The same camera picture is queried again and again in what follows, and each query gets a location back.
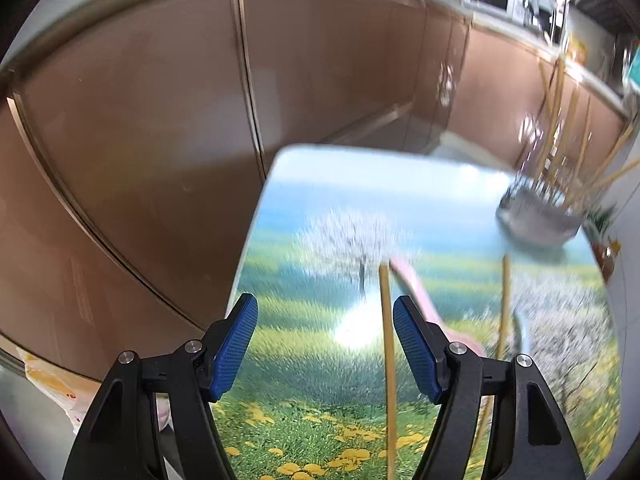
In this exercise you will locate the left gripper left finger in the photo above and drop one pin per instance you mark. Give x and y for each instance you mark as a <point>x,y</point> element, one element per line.
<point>119,437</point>

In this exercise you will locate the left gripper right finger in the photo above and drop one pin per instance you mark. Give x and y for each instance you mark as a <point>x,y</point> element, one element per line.
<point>529,437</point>

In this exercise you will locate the bamboo chopstick group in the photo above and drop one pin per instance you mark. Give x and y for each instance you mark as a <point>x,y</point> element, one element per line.
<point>564,132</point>
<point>503,333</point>
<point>553,90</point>
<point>582,148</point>

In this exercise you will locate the brown kitchen cabinet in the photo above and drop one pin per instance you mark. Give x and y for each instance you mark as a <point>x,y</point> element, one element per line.
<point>137,136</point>

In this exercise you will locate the pink plastic bag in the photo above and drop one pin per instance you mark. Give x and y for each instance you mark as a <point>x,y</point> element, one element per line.
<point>71,392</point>

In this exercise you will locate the white ceramic spoon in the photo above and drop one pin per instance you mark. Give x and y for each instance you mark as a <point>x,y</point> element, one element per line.
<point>521,332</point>

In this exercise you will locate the bamboo chopstick by spoon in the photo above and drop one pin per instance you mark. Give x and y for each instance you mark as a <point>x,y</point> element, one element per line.
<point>390,372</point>

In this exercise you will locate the pink ceramic spoon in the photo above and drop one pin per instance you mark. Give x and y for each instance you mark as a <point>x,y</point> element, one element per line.
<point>416,290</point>

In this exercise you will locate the amber liquid bottle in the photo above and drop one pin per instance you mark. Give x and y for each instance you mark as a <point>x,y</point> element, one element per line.
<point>606,254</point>

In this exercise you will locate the grey cloth around basket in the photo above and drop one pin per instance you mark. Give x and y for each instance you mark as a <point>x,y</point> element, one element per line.
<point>532,221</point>

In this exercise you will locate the wire utensil basket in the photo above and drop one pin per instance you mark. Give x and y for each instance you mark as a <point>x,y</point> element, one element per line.
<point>545,192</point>

